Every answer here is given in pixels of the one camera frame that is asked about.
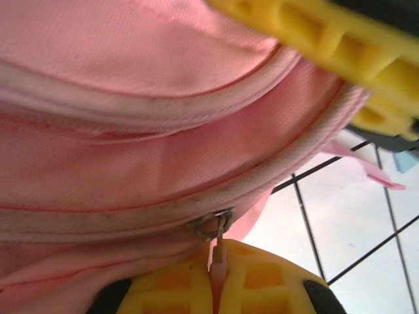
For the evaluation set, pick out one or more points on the pink school backpack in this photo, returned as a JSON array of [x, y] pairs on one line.
[[131, 81]]

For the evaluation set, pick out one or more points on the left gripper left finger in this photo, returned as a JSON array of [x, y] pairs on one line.
[[170, 288]]

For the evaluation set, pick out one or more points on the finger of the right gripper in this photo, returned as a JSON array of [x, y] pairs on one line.
[[386, 117], [327, 32]]

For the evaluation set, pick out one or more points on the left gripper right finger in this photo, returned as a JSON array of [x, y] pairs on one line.
[[268, 288]]

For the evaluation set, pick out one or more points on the light blue square sticker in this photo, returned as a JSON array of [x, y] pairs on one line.
[[409, 162]]

